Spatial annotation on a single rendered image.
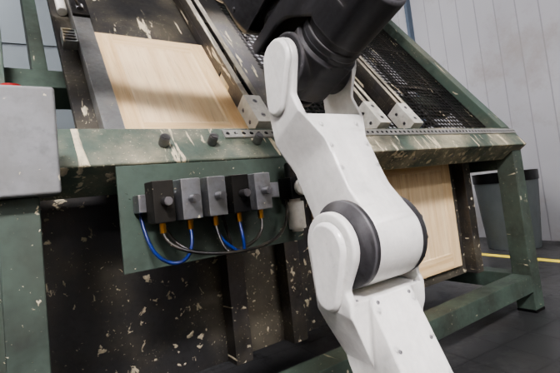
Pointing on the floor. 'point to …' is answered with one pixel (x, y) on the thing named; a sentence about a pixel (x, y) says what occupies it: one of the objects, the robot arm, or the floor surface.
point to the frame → (242, 289)
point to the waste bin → (497, 224)
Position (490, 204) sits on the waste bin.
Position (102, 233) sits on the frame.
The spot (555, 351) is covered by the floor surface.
